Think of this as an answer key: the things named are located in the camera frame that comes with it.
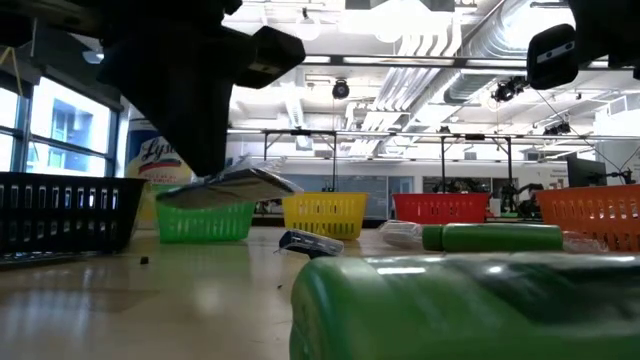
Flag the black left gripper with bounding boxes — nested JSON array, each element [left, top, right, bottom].
[[96, 24, 307, 178]]

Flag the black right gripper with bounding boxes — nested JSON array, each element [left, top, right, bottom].
[[526, 0, 640, 91]]

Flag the black comb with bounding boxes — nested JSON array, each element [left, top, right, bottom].
[[155, 154, 304, 210], [0, 251, 99, 270]]

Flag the green travel bottle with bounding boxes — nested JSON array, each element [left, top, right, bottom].
[[421, 222, 565, 253], [288, 251, 640, 360]]

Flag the yellow Lysol wipes canister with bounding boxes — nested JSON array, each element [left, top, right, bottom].
[[124, 117, 196, 187]]

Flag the green plastic basket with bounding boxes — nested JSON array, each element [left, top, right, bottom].
[[155, 199, 257, 245]]

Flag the black monitor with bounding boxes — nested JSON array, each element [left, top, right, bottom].
[[566, 157, 609, 189]]

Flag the white ceiling pipes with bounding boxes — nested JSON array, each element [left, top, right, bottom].
[[372, 24, 464, 114]]

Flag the black plastic basket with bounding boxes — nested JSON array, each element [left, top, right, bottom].
[[0, 172, 148, 254]]

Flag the yellow plastic basket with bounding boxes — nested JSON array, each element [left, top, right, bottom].
[[282, 192, 370, 241]]

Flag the orange plastic basket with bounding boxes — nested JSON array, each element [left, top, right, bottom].
[[535, 184, 640, 253]]

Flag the red plastic basket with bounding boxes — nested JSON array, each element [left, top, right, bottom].
[[392, 192, 491, 226]]

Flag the silver air duct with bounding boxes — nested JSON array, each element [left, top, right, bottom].
[[442, 0, 571, 104]]

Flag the long ceiling light rail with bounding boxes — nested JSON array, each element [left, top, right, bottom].
[[294, 53, 640, 71]]

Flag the black gantry frame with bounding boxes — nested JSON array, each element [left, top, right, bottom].
[[439, 132, 514, 190], [262, 128, 339, 192]]

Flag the white cable ring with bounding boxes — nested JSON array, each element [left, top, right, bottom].
[[293, 12, 323, 42]]

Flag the black window frame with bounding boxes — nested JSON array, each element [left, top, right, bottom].
[[0, 74, 124, 177]]

